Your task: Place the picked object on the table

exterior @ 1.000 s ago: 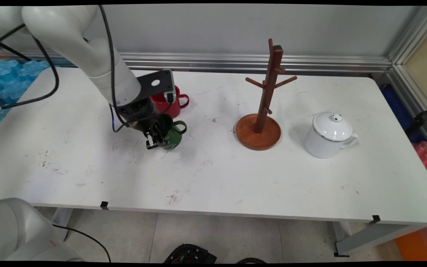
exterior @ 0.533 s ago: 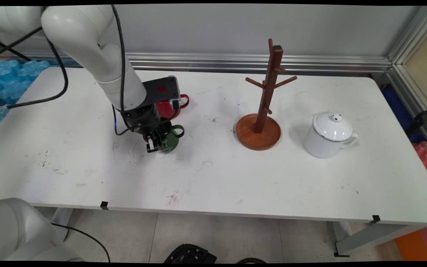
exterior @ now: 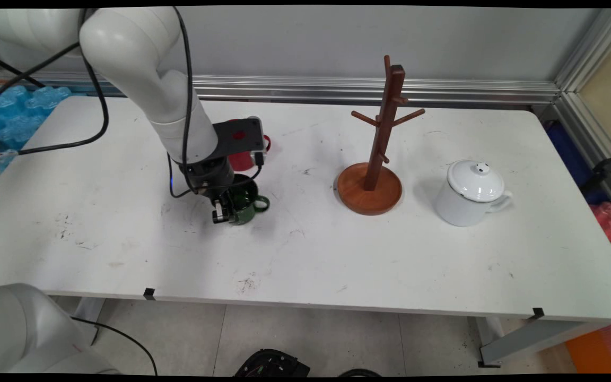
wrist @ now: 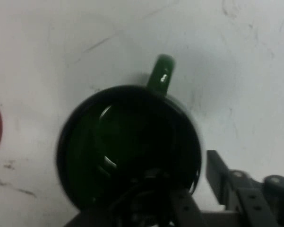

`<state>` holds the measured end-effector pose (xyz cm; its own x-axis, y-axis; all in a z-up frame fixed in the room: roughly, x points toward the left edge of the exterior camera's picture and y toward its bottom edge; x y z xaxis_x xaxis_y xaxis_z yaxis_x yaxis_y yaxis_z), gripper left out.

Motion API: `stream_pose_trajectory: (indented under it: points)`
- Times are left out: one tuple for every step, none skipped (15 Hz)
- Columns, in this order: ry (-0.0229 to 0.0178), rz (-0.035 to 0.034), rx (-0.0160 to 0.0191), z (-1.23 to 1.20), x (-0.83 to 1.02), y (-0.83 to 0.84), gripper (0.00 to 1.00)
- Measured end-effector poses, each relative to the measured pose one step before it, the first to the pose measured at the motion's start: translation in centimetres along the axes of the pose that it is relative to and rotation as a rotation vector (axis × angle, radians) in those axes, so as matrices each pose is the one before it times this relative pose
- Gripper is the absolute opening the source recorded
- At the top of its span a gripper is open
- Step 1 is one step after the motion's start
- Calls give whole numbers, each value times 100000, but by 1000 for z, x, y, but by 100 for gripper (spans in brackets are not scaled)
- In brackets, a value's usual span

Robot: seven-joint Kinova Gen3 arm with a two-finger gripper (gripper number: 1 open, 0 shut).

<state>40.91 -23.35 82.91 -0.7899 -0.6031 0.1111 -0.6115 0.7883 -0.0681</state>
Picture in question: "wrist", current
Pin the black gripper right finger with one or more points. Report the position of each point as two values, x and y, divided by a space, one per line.
252 201

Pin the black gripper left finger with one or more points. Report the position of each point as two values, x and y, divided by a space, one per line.
184 208

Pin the green enamel mug white lettering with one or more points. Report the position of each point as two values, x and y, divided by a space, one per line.
132 123

